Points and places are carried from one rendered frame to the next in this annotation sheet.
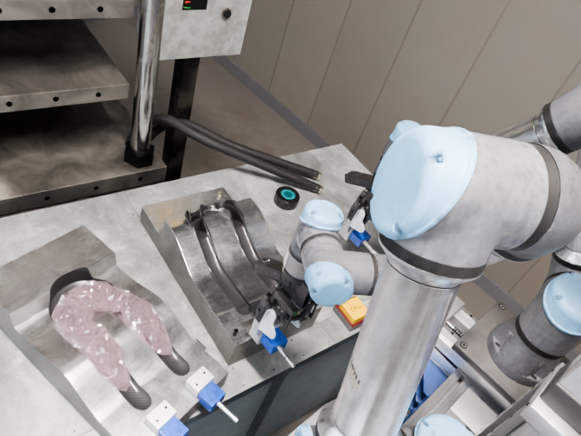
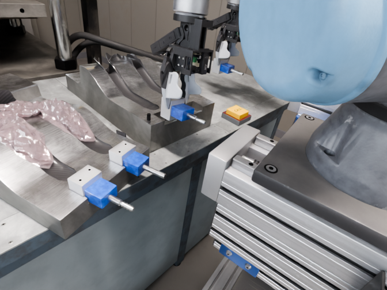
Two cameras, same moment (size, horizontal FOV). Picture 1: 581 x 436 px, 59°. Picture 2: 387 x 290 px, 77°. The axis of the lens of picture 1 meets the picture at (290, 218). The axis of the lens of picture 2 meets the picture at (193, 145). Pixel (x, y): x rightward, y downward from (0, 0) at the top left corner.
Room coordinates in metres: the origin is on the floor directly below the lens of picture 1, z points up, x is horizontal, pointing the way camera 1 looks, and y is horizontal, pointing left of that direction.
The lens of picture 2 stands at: (0.11, -0.09, 1.22)
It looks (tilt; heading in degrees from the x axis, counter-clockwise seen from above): 35 degrees down; 358
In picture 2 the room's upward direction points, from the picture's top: 9 degrees clockwise
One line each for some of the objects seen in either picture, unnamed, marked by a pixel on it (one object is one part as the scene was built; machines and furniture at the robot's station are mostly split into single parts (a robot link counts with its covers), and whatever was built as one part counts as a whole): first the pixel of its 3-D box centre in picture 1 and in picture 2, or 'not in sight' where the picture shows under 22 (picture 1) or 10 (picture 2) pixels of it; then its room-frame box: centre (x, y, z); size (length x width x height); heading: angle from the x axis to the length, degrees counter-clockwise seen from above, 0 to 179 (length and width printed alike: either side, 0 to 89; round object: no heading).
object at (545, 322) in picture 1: (565, 311); not in sight; (0.80, -0.59, 1.20); 0.13 x 0.12 x 0.14; 156
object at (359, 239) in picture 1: (362, 239); (229, 68); (1.10, -0.21, 0.93); 0.13 x 0.05 x 0.05; 52
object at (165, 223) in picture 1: (227, 256); (135, 89); (0.91, 0.12, 0.87); 0.50 x 0.26 x 0.14; 50
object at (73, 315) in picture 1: (110, 322); (30, 119); (0.59, 0.28, 0.90); 0.26 x 0.18 x 0.08; 67
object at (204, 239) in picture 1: (231, 249); (135, 77); (0.89, 0.11, 0.92); 0.35 x 0.16 x 0.09; 50
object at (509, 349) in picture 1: (531, 343); not in sight; (0.79, -0.59, 1.09); 0.15 x 0.15 x 0.10
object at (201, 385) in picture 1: (214, 400); (140, 164); (0.53, 0.01, 0.85); 0.13 x 0.05 x 0.05; 67
